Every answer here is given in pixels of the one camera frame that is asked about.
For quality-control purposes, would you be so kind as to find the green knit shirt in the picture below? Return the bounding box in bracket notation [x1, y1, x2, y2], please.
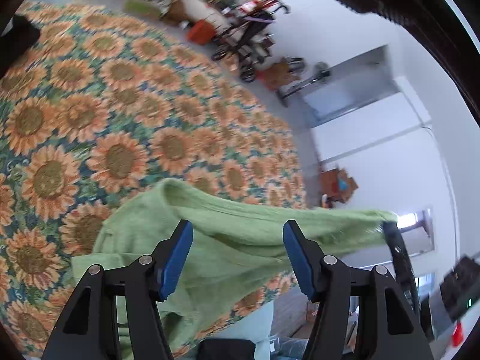
[72, 179, 396, 356]

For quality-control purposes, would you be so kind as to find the open cardboard box far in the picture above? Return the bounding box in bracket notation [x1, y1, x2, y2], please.
[320, 167, 358, 209]

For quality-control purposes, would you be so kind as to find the black standing fan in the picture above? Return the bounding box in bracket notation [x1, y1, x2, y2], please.
[275, 62, 331, 108]

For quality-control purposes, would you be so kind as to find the sunflower pattern bedspread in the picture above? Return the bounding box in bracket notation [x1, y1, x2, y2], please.
[1, 2, 307, 356]

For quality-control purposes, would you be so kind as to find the brown cardboard box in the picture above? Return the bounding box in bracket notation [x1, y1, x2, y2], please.
[257, 57, 306, 91]

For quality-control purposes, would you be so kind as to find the black garment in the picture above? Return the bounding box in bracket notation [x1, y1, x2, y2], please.
[0, 15, 41, 77]

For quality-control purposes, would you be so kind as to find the orange shopping bag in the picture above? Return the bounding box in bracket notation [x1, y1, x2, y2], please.
[187, 19, 216, 46]

